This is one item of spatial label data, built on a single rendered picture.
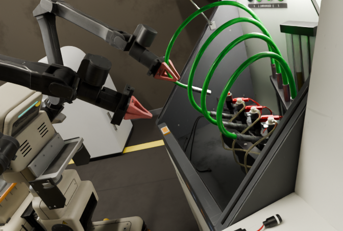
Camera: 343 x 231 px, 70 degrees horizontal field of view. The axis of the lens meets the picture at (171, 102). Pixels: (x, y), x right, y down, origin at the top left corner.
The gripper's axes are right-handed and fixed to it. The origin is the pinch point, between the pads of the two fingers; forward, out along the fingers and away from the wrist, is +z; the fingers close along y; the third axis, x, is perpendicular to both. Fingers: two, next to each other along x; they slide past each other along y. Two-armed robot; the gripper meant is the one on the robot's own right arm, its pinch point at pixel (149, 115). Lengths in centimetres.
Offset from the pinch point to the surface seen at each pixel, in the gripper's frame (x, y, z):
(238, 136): -7.2, 7.6, 22.5
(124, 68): 243, -72, -12
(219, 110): -8.1, 12.4, 13.7
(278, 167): -16.2, 7.9, 30.6
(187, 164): 9.3, -17.2, 22.2
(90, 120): 168, -115, -24
